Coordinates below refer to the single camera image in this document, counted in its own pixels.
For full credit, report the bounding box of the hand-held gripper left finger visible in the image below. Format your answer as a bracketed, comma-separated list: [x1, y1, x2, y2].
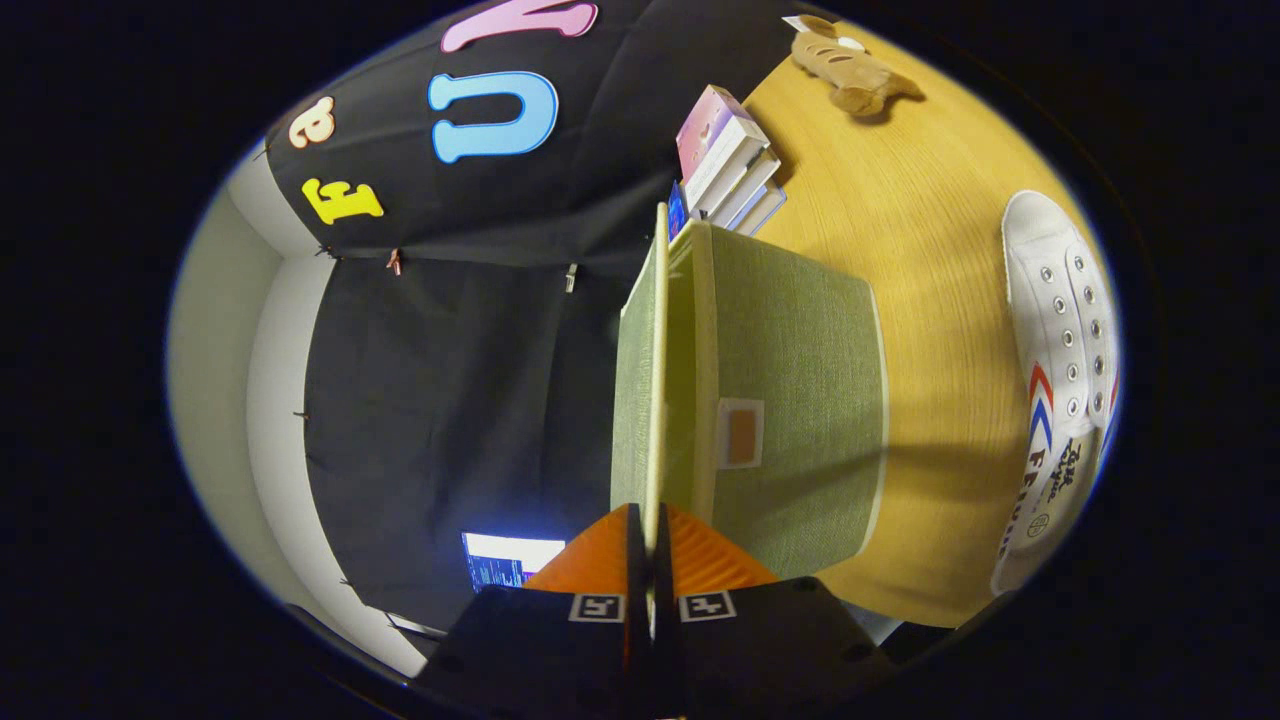
[412, 503, 654, 720]

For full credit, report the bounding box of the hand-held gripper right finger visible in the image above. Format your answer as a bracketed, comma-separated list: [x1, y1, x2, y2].
[654, 503, 902, 720]

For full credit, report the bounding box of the green fabric storage box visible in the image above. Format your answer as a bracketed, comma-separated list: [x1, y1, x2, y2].
[609, 202, 890, 582]

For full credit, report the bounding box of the white canvas shoe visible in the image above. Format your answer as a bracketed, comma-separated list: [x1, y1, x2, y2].
[989, 189, 1122, 597]

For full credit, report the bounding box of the computer monitor screen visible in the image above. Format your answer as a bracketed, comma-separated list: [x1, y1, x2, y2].
[461, 531, 567, 594]

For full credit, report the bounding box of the pale blue book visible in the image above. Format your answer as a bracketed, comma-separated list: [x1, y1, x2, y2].
[733, 178, 789, 237]

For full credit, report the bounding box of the white paperback book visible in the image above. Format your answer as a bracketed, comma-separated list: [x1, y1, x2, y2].
[689, 138, 782, 218]

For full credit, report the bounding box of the pink cover book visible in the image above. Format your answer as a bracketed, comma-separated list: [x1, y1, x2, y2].
[675, 84, 770, 187]

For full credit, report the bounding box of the brown plush toy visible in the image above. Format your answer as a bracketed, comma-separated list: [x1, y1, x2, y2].
[789, 14, 927, 117]

